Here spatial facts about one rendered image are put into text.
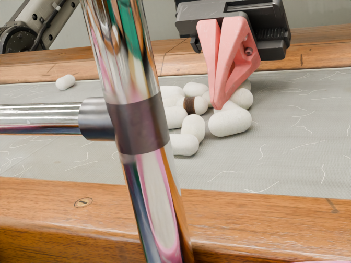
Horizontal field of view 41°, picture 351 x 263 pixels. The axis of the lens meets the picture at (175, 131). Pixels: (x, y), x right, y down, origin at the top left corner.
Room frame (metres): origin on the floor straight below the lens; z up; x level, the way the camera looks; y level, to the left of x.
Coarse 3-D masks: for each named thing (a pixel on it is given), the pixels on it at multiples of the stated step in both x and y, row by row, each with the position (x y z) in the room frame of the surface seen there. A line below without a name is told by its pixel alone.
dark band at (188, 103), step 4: (192, 96) 0.44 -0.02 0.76; (196, 96) 0.44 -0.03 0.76; (184, 100) 0.44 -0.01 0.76; (188, 100) 0.43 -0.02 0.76; (192, 100) 0.43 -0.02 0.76; (184, 104) 0.43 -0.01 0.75; (188, 104) 0.43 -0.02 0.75; (192, 104) 0.43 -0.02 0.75; (184, 108) 0.43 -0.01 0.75; (188, 108) 0.43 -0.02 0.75; (192, 108) 0.43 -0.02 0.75; (188, 112) 0.43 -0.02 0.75; (192, 112) 0.43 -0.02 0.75
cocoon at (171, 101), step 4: (172, 96) 0.46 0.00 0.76; (176, 96) 0.46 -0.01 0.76; (180, 96) 0.46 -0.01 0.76; (164, 100) 0.45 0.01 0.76; (168, 100) 0.45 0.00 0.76; (172, 100) 0.45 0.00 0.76; (176, 100) 0.45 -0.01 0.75; (164, 104) 0.45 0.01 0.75; (168, 104) 0.45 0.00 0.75; (172, 104) 0.45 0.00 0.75
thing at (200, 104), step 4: (180, 100) 0.44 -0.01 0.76; (196, 100) 0.43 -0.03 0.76; (200, 100) 0.43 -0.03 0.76; (204, 100) 0.43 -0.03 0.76; (176, 104) 0.44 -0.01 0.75; (180, 104) 0.44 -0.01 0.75; (196, 104) 0.43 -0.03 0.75; (200, 104) 0.43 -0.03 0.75; (204, 104) 0.43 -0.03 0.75; (196, 108) 0.43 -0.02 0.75; (200, 108) 0.43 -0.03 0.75; (204, 108) 0.43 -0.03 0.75; (196, 112) 0.43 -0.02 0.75; (200, 112) 0.43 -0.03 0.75; (204, 112) 0.43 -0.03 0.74
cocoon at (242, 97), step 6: (240, 90) 0.42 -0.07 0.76; (246, 90) 0.42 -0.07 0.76; (234, 96) 0.42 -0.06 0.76; (240, 96) 0.42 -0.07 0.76; (246, 96) 0.42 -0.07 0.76; (252, 96) 0.42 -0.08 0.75; (234, 102) 0.42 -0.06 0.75; (240, 102) 0.42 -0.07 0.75; (246, 102) 0.42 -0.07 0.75; (252, 102) 0.42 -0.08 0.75; (246, 108) 0.42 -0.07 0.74
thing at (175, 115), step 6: (168, 108) 0.41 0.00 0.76; (174, 108) 0.41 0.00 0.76; (180, 108) 0.41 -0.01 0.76; (168, 114) 0.41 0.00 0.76; (174, 114) 0.41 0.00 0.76; (180, 114) 0.41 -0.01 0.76; (186, 114) 0.41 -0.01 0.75; (168, 120) 0.40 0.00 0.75; (174, 120) 0.40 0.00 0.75; (180, 120) 0.40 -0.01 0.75; (168, 126) 0.41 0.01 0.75; (174, 126) 0.41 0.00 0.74; (180, 126) 0.41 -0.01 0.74
